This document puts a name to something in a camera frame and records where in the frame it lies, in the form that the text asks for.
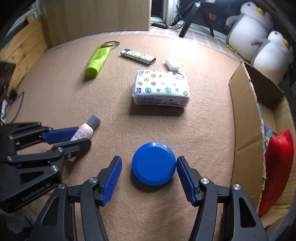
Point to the cardboard box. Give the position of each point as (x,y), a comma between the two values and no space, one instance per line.
(256,101)

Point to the pink small bottle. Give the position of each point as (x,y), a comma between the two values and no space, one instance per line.
(86,130)

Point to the green lotion tube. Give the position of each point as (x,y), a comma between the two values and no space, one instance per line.
(96,61)

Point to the light wooden cabinet panel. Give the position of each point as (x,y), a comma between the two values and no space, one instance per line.
(70,20)

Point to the patterned white lighter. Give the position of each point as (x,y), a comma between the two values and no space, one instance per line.
(138,56)

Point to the small penguin plush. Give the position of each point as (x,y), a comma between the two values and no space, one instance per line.
(273,57)

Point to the small white translucent cap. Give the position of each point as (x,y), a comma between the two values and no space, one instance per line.
(173,63)

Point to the blue round tin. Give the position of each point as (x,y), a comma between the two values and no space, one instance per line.
(153,164)

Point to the beige felt mat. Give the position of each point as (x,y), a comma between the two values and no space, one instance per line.
(59,94)

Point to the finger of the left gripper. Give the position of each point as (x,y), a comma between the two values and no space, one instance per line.
(69,149)
(23,135)

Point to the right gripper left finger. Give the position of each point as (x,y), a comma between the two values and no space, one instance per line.
(57,221)

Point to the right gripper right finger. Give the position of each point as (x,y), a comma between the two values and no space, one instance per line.
(239,218)

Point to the black tripod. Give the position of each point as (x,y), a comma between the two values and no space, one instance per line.
(194,8)

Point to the black power strip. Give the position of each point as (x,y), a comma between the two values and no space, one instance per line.
(159,25)

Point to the patterned tissue pack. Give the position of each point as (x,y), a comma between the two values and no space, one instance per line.
(160,88)

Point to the large penguin plush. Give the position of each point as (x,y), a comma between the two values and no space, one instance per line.
(252,23)

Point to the pine wooden board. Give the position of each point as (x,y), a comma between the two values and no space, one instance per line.
(24,49)

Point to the red pouch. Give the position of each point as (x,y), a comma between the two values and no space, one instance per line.
(278,162)

